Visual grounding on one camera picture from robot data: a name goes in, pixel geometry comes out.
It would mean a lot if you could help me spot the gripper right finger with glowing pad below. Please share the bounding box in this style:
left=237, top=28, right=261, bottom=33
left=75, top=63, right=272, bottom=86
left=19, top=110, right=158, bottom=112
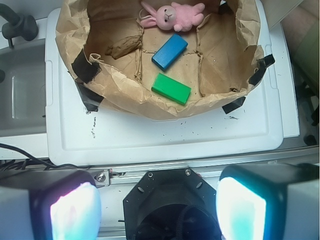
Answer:
left=216, top=163, right=320, bottom=240

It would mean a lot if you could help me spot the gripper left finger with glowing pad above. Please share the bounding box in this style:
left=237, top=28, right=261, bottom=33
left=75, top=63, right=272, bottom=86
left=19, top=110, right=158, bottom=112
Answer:
left=0, top=170, right=102, bottom=240

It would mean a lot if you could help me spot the brown wood chip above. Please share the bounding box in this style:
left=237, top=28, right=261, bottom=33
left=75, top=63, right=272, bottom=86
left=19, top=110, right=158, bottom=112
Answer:
left=104, top=35, right=142, bottom=60

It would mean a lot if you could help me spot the black tape strip lower right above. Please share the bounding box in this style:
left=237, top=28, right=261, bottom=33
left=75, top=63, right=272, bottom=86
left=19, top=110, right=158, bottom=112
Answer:
left=222, top=96, right=246, bottom=114

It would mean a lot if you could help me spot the black tape strip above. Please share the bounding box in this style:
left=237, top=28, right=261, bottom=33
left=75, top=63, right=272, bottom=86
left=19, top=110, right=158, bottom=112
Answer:
left=71, top=49, right=101, bottom=84
left=222, top=96, right=246, bottom=114
left=75, top=82, right=104, bottom=112
left=248, top=54, right=275, bottom=86

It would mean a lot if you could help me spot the black tape strip lower left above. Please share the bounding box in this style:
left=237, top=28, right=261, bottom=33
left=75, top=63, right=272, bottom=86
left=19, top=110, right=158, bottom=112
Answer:
left=75, top=82, right=104, bottom=112

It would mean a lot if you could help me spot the grey sink basin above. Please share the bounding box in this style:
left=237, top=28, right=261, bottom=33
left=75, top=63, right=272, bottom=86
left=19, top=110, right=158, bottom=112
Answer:
left=0, top=39, right=46, bottom=137

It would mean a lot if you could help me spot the green wooden block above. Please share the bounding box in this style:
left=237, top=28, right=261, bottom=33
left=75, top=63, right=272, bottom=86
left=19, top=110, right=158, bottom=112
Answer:
left=151, top=73, right=191, bottom=105

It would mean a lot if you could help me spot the brown paper bag basin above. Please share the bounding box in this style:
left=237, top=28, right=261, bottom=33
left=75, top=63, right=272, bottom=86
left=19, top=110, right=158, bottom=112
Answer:
left=56, top=0, right=275, bottom=121

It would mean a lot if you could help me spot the blue wooden block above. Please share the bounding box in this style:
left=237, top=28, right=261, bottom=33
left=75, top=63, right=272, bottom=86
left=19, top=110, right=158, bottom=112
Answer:
left=151, top=33, right=188, bottom=71

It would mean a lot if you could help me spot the black faucet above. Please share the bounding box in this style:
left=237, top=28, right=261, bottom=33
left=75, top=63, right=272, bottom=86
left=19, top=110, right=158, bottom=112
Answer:
left=0, top=3, right=39, bottom=49

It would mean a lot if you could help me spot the pink plush bunny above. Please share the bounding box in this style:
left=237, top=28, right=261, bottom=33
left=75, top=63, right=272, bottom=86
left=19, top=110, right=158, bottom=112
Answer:
left=139, top=1, right=205, bottom=32

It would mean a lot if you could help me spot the black cable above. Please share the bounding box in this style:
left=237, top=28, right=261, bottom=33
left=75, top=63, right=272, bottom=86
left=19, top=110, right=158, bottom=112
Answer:
left=0, top=142, right=91, bottom=172

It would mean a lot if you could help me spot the aluminium frame rail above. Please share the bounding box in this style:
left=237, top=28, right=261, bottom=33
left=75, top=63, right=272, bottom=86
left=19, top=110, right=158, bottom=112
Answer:
left=88, top=145, right=320, bottom=188

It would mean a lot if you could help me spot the black octagonal mount plate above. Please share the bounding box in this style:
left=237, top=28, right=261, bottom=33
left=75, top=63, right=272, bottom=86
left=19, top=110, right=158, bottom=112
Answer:
left=123, top=168, right=222, bottom=240

